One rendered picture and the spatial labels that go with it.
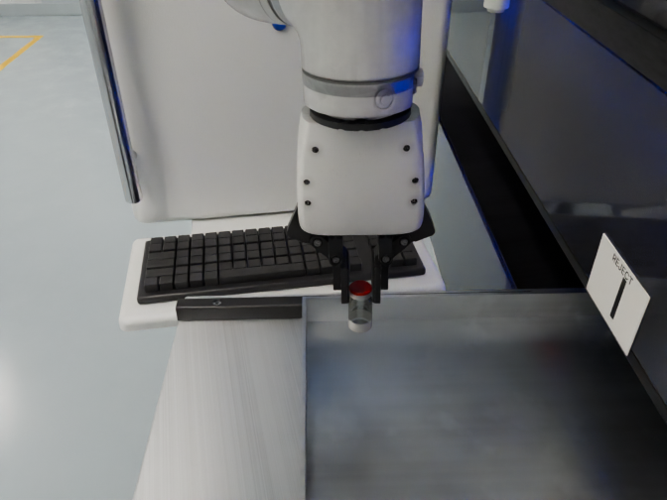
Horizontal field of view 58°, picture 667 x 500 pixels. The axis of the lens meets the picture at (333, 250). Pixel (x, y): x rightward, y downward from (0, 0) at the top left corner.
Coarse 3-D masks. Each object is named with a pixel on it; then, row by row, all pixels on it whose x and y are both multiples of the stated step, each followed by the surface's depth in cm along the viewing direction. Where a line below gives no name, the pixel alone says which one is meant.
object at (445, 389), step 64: (320, 320) 67; (384, 320) 67; (448, 320) 67; (512, 320) 67; (576, 320) 67; (320, 384) 59; (384, 384) 59; (448, 384) 59; (512, 384) 59; (576, 384) 59; (640, 384) 59; (320, 448) 53; (384, 448) 53; (448, 448) 53; (512, 448) 53; (576, 448) 53; (640, 448) 53
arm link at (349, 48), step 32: (288, 0) 40; (320, 0) 38; (352, 0) 37; (384, 0) 37; (416, 0) 39; (320, 32) 39; (352, 32) 38; (384, 32) 38; (416, 32) 40; (320, 64) 40; (352, 64) 39; (384, 64) 39; (416, 64) 41
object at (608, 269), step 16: (608, 240) 50; (608, 256) 50; (592, 272) 53; (608, 272) 50; (624, 272) 48; (592, 288) 53; (608, 288) 50; (624, 288) 48; (640, 288) 45; (608, 304) 50; (624, 304) 48; (640, 304) 45; (608, 320) 50; (624, 320) 48; (640, 320) 45; (624, 336) 48; (624, 352) 48
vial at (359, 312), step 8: (352, 296) 53; (360, 296) 53; (368, 296) 53; (352, 304) 54; (360, 304) 54; (368, 304) 54; (352, 312) 54; (360, 312) 54; (368, 312) 54; (352, 320) 55; (360, 320) 54; (368, 320) 55; (352, 328) 55; (360, 328) 55; (368, 328) 55
